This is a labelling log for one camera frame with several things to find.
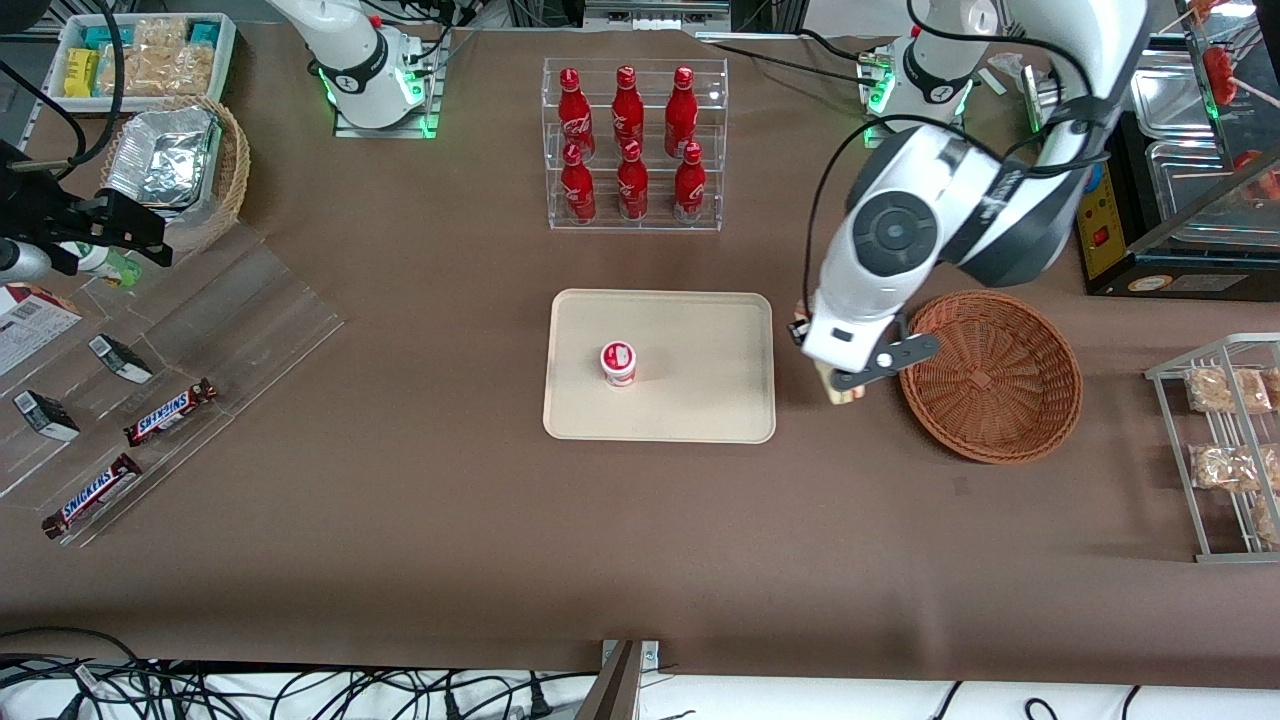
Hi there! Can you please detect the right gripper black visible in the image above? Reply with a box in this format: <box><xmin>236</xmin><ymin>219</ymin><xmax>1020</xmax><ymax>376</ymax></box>
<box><xmin>0</xmin><ymin>140</ymin><xmax>174</xmax><ymax>277</ymax></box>

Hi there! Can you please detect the triangle sandwich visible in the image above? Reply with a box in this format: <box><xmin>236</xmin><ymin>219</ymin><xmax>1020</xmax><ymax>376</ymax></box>
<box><xmin>793</xmin><ymin>305</ymin><xmax>867</xmax><ymax>407</ymax></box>

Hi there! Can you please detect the beige plastic tray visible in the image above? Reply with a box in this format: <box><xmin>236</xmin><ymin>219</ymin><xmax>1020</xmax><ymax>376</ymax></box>
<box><xmin>542</xmin><ymin>288</ymin><xmax>777</xmax><ymax>445</ymax></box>

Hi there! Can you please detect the light wicker basket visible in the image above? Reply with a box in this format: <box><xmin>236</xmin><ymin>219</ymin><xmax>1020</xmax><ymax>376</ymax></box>
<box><xmin>98</xmin><ymin>95</ymin><xmax>251</xmax><ymax>256</ymax></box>

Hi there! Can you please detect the brown wicker basket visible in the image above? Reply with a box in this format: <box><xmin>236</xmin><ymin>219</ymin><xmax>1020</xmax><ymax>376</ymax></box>
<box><xmin>897</xmin><ymin>289</ymin><xmax>1084</xmax><ymax>465</ymax></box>

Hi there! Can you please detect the steel warmer tray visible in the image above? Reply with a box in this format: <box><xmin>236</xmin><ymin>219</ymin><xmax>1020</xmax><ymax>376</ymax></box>
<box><xmin>1130</xmin><ymin>60</ymin><xmax>1223</xmax><ymax>141</ymax></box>
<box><xmin>1145</xmin><ymin>140</ymin><xmax>1280</xmax><ymax>236</ymax></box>

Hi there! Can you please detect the green white small bottle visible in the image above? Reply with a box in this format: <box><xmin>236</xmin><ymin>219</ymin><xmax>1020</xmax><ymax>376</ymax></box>
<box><xmin>58</xmin><ymin>240</ymin><xmax>144</xmax><ymax>289</ymax></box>

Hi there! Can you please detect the aluminium foil container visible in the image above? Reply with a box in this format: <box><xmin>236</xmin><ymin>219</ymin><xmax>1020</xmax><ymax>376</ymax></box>
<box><xmin>105</xmin><ymin>105</ymin><xmax>223</xmax><ymax>213</ymax></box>

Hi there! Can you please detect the red white carton box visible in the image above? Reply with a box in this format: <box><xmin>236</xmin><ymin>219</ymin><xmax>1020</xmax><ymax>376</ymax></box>
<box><xmin>0</xmin><ymin>283</ymin><xmax>84</xmax><ymax>379</ymax></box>

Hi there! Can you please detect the small black white box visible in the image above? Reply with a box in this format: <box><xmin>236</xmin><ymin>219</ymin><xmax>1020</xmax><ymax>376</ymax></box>
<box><xmin>88</xmin><ymin>334</ymin><xmax>155</xmax><ymax>385</ymax></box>
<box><xmin>12</xmin><ymin>390</ymin><xmax>81</xmax><ymax>442</ymax></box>

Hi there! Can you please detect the yellow snack pack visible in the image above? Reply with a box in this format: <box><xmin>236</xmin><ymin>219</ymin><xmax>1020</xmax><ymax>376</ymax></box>
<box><xmin>63</xmin><ymin>47</ymin><xmax>101</xmax><ymax>99</ymax></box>

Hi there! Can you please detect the clear rice cracker pack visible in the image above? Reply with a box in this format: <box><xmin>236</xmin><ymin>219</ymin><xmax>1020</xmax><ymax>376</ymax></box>
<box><xmin>155</xmin><ymin>42</ymin><xmax>216</xmax><ymax>96</ymax></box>
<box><xmin>98</xmin><ymin>45</ymin><xmax>161</xmax><ymax>98</ymax></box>
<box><xmin>128</xmin><ymin>17</ymin><xmax>191</xmax><ymax>49</ymax></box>

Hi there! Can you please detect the clear acrylic stepped display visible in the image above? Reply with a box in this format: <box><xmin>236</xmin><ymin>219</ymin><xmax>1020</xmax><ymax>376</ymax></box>
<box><xmin>0</xmin><ymin>220</ymin><xmax>346</xmax><ymax>549</ymax></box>

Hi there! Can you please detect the red cola bottle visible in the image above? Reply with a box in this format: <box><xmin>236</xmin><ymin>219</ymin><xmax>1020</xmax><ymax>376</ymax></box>
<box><xmin>556</xmin><ymin>67</ymin><xmax>597</xmax><ymax>163</ymax></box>
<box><xmin>611</xmin><ymin>65</ymin><xmax>646</xmax><ymax>153</ymax></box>
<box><xmin>664</xmin><ymin>66</ymin><xmax>699</xmax><ymax>159</ymax></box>
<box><xmin>616</xmin><ymin>140</ymin><xmax>649</xmax><ymax>222</ymax></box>
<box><xmin>673</xmin><ymin>142</ymin><xmax>707</xmax><ymax>225</ymax></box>
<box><xmin>560</xmin><ymin>142</ymin><xmax>598</xmax><ymax>225</ymax></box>

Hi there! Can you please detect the red white yogurt cup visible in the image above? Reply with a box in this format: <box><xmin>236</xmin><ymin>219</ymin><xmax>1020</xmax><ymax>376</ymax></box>
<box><xmin>600</xmin><ymin>340</ymin><xmax>639</xmax><ymax>389</ymax></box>

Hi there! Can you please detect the snickers chocolate bar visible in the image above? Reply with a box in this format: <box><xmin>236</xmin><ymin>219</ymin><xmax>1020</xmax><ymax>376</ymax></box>
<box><xmin>123</xmin><ymin>378</ymin><xmax>219</xmax><ymax>448</ymax></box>
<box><xmin>41</xmin><ymin>453</ymin><xmax>144</xmax><ymax>541</ymax></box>

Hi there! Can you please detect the white plastic bin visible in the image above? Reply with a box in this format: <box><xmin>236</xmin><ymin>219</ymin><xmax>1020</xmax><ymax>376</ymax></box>
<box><xmin>45</xmin><ymin>12</ymin><xmax>238</xmax><ymax>113</ymax></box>

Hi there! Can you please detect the clear acrylic bottle rack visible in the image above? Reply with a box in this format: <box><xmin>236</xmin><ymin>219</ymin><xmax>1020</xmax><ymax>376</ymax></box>
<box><xmin>541</xmin><ymin>56</ymin><xmax>730</xmax><ymax>234</ymax></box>

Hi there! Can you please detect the silver metal block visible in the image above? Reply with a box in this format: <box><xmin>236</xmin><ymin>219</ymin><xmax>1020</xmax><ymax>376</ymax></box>
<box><xmin>1020</xmin><ymin>66</ymin><xmax>1061</xmax><ymax>133</ymax></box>

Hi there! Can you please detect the black food warmer yellow panel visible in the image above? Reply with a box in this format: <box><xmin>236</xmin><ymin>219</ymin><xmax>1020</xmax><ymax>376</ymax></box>
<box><xmin>1075</xmin><ymin>20</ymin><xmax>1280</xmax><ymax>299</ymax></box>

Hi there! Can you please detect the brown table cover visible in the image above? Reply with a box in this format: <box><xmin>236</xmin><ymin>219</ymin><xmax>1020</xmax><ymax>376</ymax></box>
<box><xmin>0</xmin><ymin>20</ymin><xmax>1280</xmax><ymax>691</ymax></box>

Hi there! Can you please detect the red skewered sausage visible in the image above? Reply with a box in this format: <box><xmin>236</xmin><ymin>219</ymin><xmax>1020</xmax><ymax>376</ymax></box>
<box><xmin>1203</xmin><ymin>45</ymin><xmax>1241</xmax><ymax>106</ymax></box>

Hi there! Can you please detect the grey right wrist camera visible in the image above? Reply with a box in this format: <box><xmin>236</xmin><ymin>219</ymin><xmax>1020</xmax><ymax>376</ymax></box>
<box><xmin>0</xmin><ymin>238</ymin><xmax>53</xmax><ymax>284</ymax></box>

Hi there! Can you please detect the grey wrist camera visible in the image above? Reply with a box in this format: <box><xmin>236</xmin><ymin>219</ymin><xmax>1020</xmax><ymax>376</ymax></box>
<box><xmin>0</xmin><ymin>238</ymin><xmax>53</xmax><ymax>284</ymax></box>
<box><xmin>830</xmin><ymin>335</ymin><xmax>942</xmax><ymax>392</ymax></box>

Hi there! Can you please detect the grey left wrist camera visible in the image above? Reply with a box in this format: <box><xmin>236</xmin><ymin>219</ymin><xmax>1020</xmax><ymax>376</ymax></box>
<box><xmin>830</xmin><ymin>335</ymin><xmax>942</xmax><ymax>392</ymax></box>

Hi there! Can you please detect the black right camera cable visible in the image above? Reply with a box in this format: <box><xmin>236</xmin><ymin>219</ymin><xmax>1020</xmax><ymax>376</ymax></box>
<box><xmin>55</xmin><ymin>0</ymin><xmax>127</xmax><ymax>181</ymax></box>

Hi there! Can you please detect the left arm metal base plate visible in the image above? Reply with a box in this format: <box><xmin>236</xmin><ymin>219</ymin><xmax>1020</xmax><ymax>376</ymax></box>
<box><xmin>862</xmin><ymin>45</ymin><xmax>969</xmax><ymax>153</ymax></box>

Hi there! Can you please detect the black table cable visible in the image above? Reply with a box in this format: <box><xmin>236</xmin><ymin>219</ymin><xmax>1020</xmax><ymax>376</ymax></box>
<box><xmin>697</xmin><ymin>38</ymin><xmax>891</xmax><ymax>91</ymax></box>

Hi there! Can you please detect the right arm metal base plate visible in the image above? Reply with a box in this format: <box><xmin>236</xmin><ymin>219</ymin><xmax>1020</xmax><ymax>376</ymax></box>
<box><xmin>333</xmin><ymin>28</ymin><xmax>442</xmax><ymax>140</ymax></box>

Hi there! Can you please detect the silver mounting bracket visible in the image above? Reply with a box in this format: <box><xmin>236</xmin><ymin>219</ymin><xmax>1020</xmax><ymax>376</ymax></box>
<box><xmin>600</xmin><ymin>638</ymin><xmax>661</xmax><ymax>669</ymax></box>

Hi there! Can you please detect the black floor cable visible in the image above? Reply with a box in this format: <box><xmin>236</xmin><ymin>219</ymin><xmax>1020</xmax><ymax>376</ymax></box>
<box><xmin>0</xmin><ymin>626</ymin><xmax>161</xmax><ymax>720</ymax></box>

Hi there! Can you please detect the dark metal post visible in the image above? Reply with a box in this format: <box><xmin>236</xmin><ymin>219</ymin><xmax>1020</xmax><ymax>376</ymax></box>
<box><xmin>575</xmin><ymin>640</ymin><xmax>643</xmax><ymax>720</ymax></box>

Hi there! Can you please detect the grey wire rack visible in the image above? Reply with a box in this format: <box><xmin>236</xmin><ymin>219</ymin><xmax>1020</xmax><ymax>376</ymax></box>
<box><xmin>1145</xmin><ymin>333</ymin><xmax>1280</xmax><ymax>564</ymax></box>

